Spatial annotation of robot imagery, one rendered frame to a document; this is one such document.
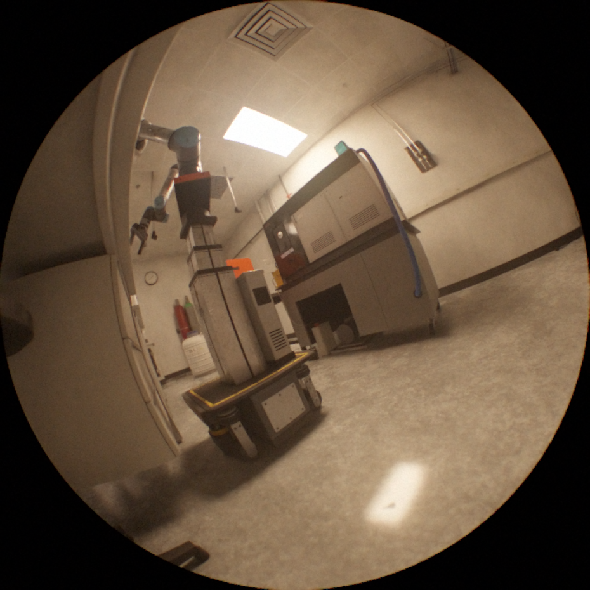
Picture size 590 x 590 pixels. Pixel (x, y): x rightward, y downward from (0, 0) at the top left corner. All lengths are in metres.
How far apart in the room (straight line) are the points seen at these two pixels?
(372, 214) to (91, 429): 1.68
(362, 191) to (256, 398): 1.36
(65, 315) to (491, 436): 1.13
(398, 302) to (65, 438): 1.62
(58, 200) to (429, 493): 1.03
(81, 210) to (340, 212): 1.45
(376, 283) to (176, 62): 2.61
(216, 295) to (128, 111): 0.69
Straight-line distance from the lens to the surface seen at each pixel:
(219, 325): 0.79
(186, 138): 0.94
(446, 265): 2.44
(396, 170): 2.68
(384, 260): 1.28
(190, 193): 0.95
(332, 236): 1.53
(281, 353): 0.84
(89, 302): 0.64
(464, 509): 0.51
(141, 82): 0.42
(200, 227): 0.98
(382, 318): 1.36
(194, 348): 3.17
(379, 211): 1.38
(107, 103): 0.37
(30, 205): 0.62
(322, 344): 1.78
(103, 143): 0.40
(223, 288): 0.84
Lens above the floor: 0.47
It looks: 4 degrees up
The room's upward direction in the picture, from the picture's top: 21 degrees counter-clockwise
